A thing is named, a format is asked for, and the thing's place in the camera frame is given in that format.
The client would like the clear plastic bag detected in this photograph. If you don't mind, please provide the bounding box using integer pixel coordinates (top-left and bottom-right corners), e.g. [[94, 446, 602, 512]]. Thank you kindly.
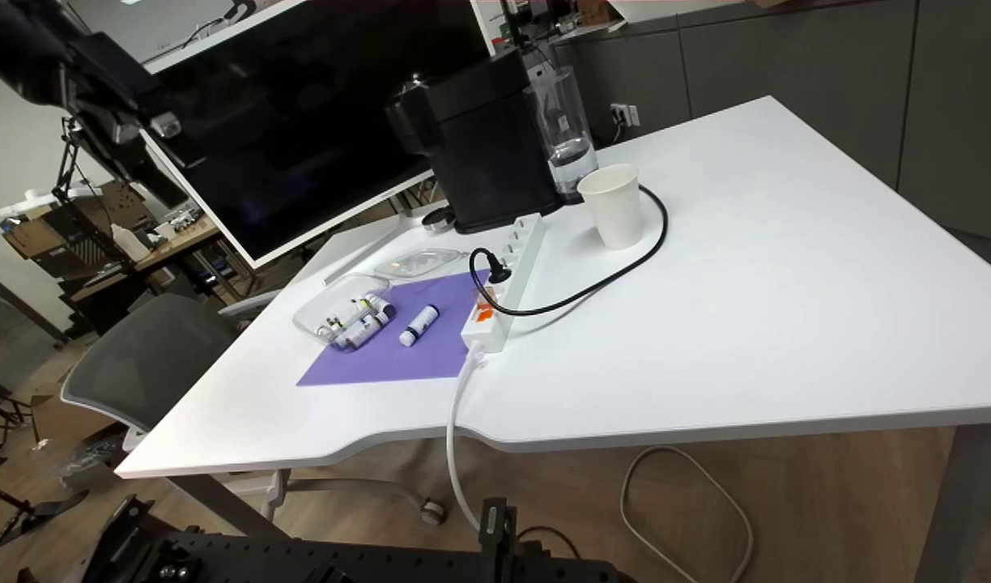
[[288, 271, 398, 356]]

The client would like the grey table leg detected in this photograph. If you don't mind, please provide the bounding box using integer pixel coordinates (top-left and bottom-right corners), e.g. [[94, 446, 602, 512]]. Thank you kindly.
[[170, 471, 294, 543], [915, 417, 991, 583]]

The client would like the clear plastic sleeve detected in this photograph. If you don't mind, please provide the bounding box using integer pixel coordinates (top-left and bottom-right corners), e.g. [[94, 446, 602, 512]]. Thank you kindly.
[[364, 244, 473, 287]]

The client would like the black computer monitor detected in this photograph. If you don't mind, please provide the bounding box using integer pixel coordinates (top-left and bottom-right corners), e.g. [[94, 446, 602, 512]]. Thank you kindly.
[[135, 0, 501, 271]]

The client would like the grey office chair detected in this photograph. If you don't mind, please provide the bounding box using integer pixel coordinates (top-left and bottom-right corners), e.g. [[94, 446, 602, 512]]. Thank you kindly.
[[59, 287, 455, 531]]

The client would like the white power strip cord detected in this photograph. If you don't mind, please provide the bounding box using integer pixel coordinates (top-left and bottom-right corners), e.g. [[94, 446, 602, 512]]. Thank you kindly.
[[442, 346, 492, 534]]

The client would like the black stand equipment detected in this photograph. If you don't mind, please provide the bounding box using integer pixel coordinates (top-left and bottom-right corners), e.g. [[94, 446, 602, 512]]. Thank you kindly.
[[0, 0, 158, 206]]

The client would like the white paper cup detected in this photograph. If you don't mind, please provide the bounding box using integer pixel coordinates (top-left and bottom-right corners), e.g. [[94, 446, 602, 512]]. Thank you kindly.
[[574, 160, 652, 254]]

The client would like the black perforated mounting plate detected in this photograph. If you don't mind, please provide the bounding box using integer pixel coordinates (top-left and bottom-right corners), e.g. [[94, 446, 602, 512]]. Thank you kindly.
[[78, 497, 638, 583]]

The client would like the white board panel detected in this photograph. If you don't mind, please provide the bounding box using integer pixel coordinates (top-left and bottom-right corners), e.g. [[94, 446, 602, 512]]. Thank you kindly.
[[59, 0, 309, 79]]

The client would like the white looped cable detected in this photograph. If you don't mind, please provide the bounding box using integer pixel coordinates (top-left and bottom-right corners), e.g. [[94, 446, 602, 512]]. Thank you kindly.
[[619, 444, 758, 583]]

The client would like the black power cable with plug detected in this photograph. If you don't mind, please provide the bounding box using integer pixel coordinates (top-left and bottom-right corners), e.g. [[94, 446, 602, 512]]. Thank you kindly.
[[466, 183, 673, 322]]

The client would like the black coffee machine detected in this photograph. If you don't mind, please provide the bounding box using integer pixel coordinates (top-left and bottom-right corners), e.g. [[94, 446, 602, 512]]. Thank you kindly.
[[384, 45, 588, 235]]

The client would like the white power strip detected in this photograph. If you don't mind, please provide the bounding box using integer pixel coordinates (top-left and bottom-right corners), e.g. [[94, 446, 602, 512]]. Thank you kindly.
[[461, 212, 550, 356]]

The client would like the wooden shelf with clutter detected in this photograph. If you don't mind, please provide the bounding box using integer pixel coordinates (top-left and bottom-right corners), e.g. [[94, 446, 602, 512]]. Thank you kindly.
[[0, 174, 263, 332]]

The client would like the white wall socket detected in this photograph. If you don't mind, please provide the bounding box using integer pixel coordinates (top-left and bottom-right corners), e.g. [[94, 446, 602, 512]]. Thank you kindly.
[[607, 99, 646, 132]]

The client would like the purple mat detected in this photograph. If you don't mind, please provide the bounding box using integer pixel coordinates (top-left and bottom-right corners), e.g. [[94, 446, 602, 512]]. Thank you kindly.
[[294, 270, 495, 389]]

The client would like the clear water tank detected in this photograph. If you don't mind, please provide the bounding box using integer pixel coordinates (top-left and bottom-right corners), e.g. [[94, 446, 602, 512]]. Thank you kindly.
[[520, 40, 602, 205]]

